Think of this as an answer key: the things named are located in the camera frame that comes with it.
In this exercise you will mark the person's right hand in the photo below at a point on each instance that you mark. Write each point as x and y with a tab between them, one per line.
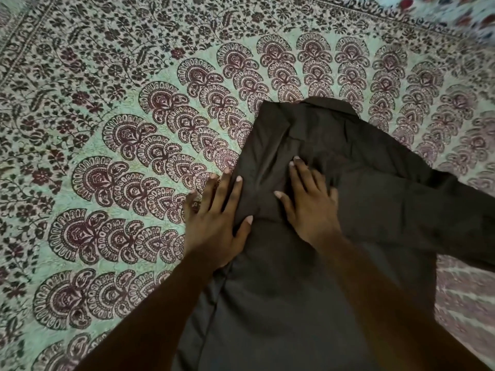
315	216

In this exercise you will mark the person's left hand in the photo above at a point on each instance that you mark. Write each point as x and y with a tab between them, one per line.
210	235

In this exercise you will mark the person's right middle finger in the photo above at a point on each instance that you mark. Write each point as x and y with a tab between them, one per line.
305	171

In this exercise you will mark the person's left middle finger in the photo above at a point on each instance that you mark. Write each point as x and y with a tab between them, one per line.
222	191

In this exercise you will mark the person's left little finger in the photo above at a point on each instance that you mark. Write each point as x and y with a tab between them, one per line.
190	210

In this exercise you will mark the person's right little finger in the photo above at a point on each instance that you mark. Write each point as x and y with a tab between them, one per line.
333	197

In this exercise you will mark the person's left thumb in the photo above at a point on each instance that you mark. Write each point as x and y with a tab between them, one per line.
243	229

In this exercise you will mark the person's right thumb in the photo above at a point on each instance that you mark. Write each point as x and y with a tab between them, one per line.
286	208

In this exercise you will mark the dark brown shirt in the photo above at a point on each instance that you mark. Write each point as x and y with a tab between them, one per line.
367	197

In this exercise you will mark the person's right forearm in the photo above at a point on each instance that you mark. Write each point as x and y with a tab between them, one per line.
386	312

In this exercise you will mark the person's left forearm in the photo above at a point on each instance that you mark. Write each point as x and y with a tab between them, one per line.
154	324

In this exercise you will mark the green maroon patterned bedsheet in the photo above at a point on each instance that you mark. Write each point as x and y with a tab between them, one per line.
116	111

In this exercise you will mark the white red floral cloth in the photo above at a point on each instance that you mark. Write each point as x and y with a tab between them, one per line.
456	11

